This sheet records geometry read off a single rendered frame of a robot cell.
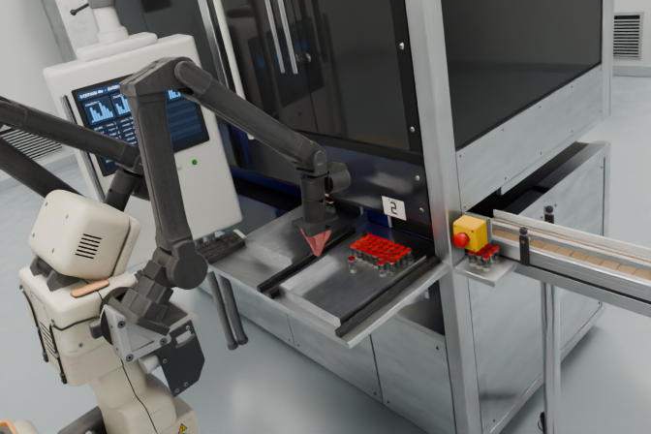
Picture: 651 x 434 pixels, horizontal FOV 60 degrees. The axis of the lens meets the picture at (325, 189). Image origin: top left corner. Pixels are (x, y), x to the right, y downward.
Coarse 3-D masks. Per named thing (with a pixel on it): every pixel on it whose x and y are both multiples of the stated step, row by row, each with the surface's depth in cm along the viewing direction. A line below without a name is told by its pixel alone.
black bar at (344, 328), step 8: (424, 264) 159; (432, 264) 160; (416, 272) 156; (424, 272) 159; (408, 280) 154; (392, 288) 152; (400, 288) 152; (384, 296) 149; (392, 296) 151; (368, 304) 147; (376, 304) 147; (384, 304) 149; (360, 312) 145; (368, 312) 145; (352, 320) 143; (360, 320) 144; (336, 328) 141; (344, 328) 140; (352, 328) 142
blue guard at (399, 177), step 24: (240, 144) 221; (264, 144) 208; (264, 168) 214; (288, 168) 202; (360, 168) 172; (384, 168) 164; (408, 168) 156; (336, 192) 186; (360, 192) 177; (384, 192) 168; (408, 192) 160; (408, 216) 165
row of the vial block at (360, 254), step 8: (352, 248) 170; (360, 248) 168; (360, 256) 169; (368, 256) 166; (376, 256) 163; (384, 256) 162; (368, 264) 167; (376, 264) 164; (392, 264) 159; (392, 272) 160
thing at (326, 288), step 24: (312, 264) 168; (336, 264) 171; (360, 264) 169; (288, 288) 163; (312, 288) 162; (336, 288) 160; (360, 288) 158; (384, 288) 151; (312, 312) 152; (336, 312) 150
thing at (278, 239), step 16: (272, 224) 198; (288, 224) 201; (336, 224) 195; (352, 224) 188; (256, 240) 195; (272, 240) 192; (288, 240) 190; (304, 240) 188; (272, 256) 181; (288, 256) 181
